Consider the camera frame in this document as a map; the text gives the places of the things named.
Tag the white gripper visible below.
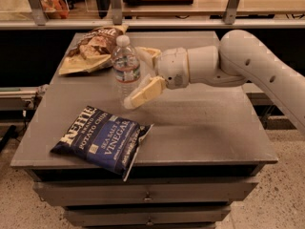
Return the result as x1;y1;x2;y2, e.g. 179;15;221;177
123;47;189;110

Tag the clear plastic water bottle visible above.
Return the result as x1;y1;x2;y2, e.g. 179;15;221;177
112;35;141;104

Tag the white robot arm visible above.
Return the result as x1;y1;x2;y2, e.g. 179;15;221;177
123;30;305;133

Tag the brown chip bag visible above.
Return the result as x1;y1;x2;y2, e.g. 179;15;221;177
59;25;128;75

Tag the blue Kettle chip bag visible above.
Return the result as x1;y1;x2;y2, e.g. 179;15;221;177
51;106;152;181

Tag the orange bag behind glass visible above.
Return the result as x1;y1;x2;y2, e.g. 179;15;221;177
40;0;69;19

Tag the grey drawer cabinet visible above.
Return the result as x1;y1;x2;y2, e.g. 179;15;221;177
10;31;279;229

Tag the upper grey drawer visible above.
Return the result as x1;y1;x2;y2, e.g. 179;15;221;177
33;177;258;207

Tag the grey drawer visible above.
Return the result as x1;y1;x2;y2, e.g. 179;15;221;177
33;177;258;207
65;206;231;227

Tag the lower grey drawer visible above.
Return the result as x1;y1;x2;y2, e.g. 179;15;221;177
65;206;231;227

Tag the middle metal frame post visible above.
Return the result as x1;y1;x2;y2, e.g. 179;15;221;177
111;0;123;25

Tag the metal frame post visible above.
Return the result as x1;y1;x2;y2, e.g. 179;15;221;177
28;0;48;26
111;0;123;25
222;0;240;25

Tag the right metal frame post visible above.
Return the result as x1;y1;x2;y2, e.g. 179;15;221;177
222;0;240;25

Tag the left metal frame post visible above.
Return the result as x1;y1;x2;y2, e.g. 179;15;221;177
28;0;48;26

